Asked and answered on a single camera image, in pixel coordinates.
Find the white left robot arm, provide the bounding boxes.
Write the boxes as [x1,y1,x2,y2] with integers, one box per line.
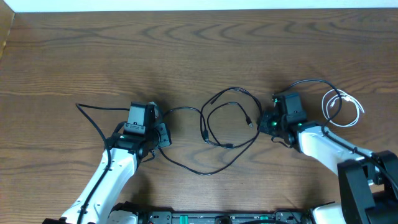
[43,121,172,224]

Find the white USB cable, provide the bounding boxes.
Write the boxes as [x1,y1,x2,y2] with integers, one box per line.
[321,88,366,128]

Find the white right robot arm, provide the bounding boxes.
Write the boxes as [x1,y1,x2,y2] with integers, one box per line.
[259,111,397,224]

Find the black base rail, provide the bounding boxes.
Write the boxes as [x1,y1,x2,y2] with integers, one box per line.
[106,202,314,224]

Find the black USB cable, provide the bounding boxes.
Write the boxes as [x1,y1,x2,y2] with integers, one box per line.
[157,86,263,176]

